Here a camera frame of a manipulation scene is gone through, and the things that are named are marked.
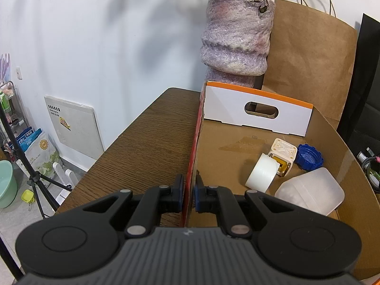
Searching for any white plastic appliance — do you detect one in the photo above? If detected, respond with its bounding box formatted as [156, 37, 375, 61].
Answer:
[52, 163, 79, 207]

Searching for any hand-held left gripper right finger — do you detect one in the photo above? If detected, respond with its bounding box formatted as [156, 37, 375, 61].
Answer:
[192, 174, 295, 239]

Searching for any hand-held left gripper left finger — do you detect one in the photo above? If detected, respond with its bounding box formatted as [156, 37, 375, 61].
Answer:
[84, 174, 185, 239]

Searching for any white bag with green print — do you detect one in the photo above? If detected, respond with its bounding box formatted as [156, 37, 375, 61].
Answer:
[25, 131, 63, 181]

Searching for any cardboard box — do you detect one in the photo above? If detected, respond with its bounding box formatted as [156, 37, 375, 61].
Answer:
[180, 80, 380, 282]

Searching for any black tripod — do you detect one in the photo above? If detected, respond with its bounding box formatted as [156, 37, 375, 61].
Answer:
[0, 107, 73, 282]

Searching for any white wall panel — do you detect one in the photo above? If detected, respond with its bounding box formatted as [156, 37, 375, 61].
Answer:
[44, 95, 105, 161]

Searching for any black cable with pink tie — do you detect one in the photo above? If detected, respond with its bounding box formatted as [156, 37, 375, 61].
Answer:
[361, 154, 380, 171]

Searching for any white tape roll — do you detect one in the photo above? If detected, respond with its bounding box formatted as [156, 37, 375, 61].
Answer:
[245, 153, 281, 192]

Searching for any metal wire rack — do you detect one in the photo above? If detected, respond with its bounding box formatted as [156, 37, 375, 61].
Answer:
[0, 81, 29, 161]

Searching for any black paper bag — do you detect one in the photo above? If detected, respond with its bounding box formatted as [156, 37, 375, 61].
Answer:
[337, 13, 380, 155]

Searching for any blue and white bag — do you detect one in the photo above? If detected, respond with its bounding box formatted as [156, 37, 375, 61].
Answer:
[15, 127, 42, 152]

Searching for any cream and yellow cube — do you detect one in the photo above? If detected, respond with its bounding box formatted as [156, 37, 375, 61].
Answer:
[268, 138, 298, 177]

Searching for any purple mottled vase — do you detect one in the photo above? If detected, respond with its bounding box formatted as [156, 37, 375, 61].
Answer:
[200, 0, 275, 89]

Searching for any green plastic basin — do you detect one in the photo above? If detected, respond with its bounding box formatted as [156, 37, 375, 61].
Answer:
[0, 160, 18, 209]

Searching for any brown paper bag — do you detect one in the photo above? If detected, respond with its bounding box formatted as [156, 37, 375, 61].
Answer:
[261, 0, 358, 130]

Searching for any translucent plastic lid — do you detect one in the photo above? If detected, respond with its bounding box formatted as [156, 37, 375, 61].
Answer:
[275, 167, 345, 216]

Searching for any blue plastic cap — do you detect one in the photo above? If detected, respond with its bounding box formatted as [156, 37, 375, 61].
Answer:
[295, 144, 324, 171]

